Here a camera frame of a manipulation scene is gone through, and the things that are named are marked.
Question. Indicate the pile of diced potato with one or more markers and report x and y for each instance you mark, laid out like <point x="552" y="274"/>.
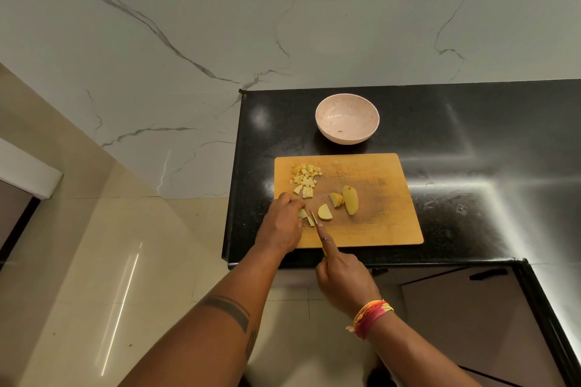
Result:
<point x="307" y="180"/>

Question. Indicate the person's left forearm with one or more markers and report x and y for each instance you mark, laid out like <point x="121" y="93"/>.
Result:
<point x="213" y="341"/>

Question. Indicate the person's right forearm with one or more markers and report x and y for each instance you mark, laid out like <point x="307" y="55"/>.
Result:
<point x="417" y="355"/>

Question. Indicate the wooden cutting board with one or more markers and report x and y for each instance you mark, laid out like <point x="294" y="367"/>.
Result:
<point x="386" y="223"/>

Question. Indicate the yellow potato half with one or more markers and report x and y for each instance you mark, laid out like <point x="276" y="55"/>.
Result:
<point x="350" y="200"/>

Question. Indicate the pink speckled bowl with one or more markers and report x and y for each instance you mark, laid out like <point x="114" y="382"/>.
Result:
<point x="347" y="115"/>

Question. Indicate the person's left hand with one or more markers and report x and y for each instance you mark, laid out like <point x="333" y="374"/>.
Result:
<point x="278" y="228"/>

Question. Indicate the person's right hand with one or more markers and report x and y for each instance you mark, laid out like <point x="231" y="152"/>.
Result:
<point x="347" y="284"/>

